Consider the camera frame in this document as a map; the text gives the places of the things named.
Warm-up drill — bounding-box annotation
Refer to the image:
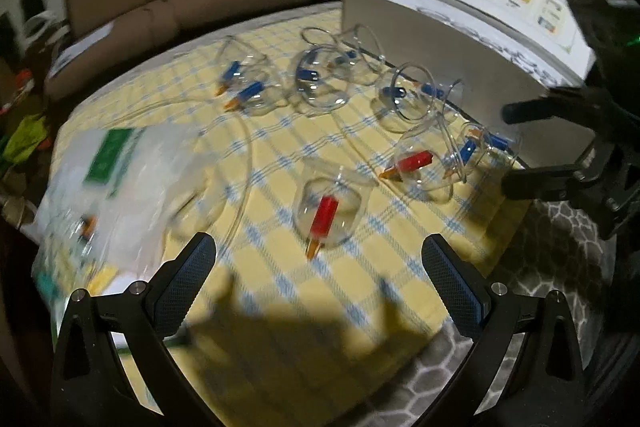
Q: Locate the green cloth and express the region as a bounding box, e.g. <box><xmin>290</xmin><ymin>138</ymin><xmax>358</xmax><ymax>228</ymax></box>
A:
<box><xmin>0</xmin><ymin>113</ymin><xmax>50</xmax><ymax>164</ymax></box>

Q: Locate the small cupping cup blue valve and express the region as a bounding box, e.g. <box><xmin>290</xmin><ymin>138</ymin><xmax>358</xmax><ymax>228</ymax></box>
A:
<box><xmin>419</xmin><ymin>76</ymin><xmax>464</xmax><ymax>108</ymax></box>

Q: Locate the white paper sheet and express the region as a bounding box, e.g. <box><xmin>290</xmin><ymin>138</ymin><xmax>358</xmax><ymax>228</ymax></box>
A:
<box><xmin>49</xmin><ymin>24</ymin><xmax>119</xmax><ymax>76</ymax></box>

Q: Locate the white ring cable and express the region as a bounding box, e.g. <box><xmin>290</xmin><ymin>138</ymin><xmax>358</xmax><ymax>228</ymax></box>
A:
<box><xmin>22</xmin><ymin>9</ymin><xmax>57</xmax><ymax>36</ymax></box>

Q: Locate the clear plastic tube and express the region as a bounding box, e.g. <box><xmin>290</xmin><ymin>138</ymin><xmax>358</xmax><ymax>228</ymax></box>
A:
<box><xmin>125</xmin><ymin>96</ymin><xmax>257</xmax><ymax>258</ymax></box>

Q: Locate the small cup orange valve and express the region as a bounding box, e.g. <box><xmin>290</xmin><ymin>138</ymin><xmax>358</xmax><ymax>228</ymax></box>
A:
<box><xmin>74</xmin><ymin>213</ymin><xmax>100</xmax><ymax>259</ymax></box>

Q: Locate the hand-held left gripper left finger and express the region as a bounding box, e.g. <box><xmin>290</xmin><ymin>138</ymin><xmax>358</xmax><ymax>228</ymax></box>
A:
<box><xmin>50</xmin><ymin>232</ymin><xmax>218</xmax><ymax>427</ymax></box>

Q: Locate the yellow plaid tablecloth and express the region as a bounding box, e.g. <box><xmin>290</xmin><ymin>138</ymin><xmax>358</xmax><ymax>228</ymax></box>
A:
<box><xmin>31</xmin><ymin>4</ymin><xmax>533</xmax><ymax>427</ymax></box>

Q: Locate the clear cupping cup blue valve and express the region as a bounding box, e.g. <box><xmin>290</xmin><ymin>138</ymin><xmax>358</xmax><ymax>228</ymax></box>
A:
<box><xmin>330</xmin><ymin>24</ymin><xmax>387</xmax><ymax>86</ymax></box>
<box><xmin>212</xmin><ymin>34</ymin><xmax>272</xmax><ymax>98</ymax></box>
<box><xmin>442</xmin><ymin>121</ymin><xmax>522</xmax><ymax>184</ymax></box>
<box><xmin>375</xmin><ymin>62</ymin><xmax>437</xmax><ymax>134</ymax></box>
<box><xmin>222</xmin><ymin>74</ymin><xmax>287</xmax><ymax>116</ymax></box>
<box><xmin>290</xmin><ymin>47</ymin><xmax>352</xmax><ymax>110</ymax></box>

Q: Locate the grey cardboard box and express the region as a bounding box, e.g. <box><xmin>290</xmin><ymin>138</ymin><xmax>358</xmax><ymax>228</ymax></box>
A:
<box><xmin>340</xmin><ymin>0</ymin><xmax>601</xmax><ymax>168</ymax></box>

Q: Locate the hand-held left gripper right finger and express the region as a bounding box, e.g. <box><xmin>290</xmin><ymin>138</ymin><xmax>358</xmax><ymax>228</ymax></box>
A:
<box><xmin>421</xmin><ymin>234</ymin><xmax>587</xmax><ymax>427</ymax></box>

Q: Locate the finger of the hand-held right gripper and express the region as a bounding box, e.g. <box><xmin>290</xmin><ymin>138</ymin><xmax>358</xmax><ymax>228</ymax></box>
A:
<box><xmin>502</xmin><ymin>88</ymin><xmax>603</xmax><ymax>126</ymax></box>
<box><xmin>501</xmin><ymin>161</ymin><xmax>597</xmax><ymax>204</ymax></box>

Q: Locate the clear cupping cup red valve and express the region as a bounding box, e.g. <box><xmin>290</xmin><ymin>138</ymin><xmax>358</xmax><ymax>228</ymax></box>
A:
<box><xmin>295</xmin><ymin>166</ymin><xmax>372</xmax><ymax>264</ymax></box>
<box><xmin>377</xmin><ymin>114</ymin><xmax>458</xmax><ymax>204</ymax></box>

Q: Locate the clear plastic bag green label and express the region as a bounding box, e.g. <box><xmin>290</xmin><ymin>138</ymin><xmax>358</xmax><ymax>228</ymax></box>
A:
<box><xmin>30</xmin><ymin>124</ymin><xmax>212</xmax><ymax>279</ymax></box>

